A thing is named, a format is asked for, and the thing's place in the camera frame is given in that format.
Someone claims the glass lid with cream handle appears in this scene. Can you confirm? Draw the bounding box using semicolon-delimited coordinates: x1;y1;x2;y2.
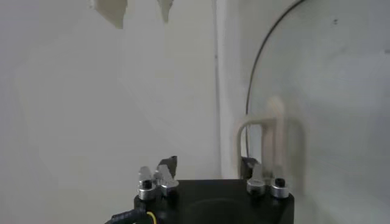
236;0;390;224

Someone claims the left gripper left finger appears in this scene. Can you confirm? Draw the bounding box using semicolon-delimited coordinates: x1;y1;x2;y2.
136;155;180;201

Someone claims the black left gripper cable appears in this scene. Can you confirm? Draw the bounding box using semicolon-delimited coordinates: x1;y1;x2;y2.
104;208;158;224

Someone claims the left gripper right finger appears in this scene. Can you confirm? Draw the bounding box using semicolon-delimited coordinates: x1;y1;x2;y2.
240;156;290;200

